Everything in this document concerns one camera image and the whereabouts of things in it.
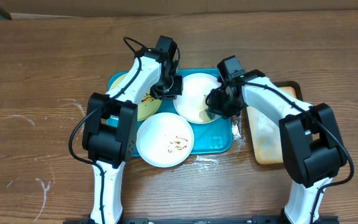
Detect green yellow sponge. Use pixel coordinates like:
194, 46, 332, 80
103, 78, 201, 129
199, 110, 219, 123

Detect white plate with brown sauce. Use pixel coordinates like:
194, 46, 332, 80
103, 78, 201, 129
173, 73, 220, 124

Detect white plate with crumbs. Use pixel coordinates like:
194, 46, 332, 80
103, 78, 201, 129
136, 113, 195, 168

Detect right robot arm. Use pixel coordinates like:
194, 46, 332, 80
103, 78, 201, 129
205, 70, 354, 223

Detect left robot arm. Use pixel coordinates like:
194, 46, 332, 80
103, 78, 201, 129
80, 47, 182, 223

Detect black tray with soapy water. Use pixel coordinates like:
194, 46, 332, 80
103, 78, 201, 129
242, 85, 300, 165

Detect yellow plate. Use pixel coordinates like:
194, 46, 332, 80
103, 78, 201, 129
108, 72, 162, 121

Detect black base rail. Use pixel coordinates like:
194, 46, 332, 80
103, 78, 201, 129
63, 215, 340, 224

